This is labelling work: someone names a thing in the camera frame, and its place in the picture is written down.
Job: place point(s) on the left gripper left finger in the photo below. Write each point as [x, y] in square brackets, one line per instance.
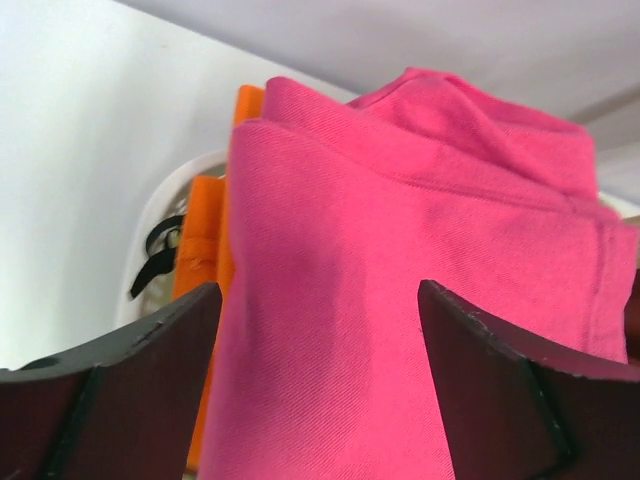
[122, 406]

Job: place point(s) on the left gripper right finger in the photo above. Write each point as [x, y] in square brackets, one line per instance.
[517, 406]

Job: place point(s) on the pink trousers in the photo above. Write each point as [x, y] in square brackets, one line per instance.
[338, 212]

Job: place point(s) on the white laundry basket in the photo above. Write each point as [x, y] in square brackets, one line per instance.
[170, 198]

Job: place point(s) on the orange folded cloth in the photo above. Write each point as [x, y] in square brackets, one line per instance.
[204, 252]

